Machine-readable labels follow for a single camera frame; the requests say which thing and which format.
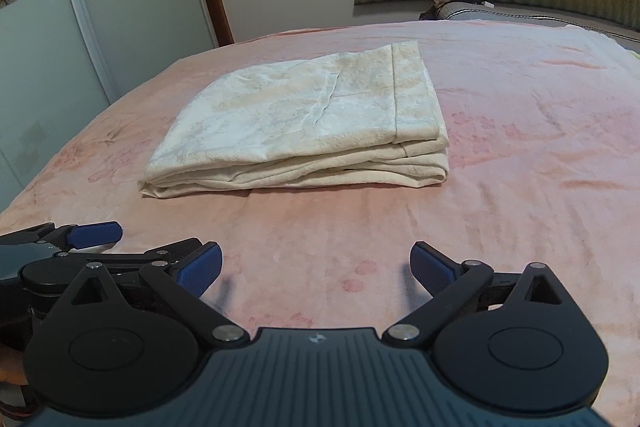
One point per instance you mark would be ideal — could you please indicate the grey pillow at headboard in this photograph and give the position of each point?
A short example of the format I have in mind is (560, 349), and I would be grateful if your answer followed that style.
(627, 37)

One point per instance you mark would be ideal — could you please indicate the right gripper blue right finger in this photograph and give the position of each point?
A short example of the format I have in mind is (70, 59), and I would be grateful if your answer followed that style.
(456, 289)

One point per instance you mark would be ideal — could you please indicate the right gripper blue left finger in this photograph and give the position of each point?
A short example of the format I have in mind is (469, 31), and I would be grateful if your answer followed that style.
(167, 302)

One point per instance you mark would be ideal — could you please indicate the pink bed blanket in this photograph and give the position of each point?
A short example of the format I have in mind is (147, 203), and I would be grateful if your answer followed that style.
(543, 125)

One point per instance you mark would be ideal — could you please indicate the cream white pants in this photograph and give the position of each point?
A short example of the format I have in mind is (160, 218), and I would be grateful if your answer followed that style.
(345, 118)

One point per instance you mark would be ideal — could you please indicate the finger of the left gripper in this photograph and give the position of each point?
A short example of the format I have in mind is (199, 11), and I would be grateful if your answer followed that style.
(71, 264)
(79, 237)

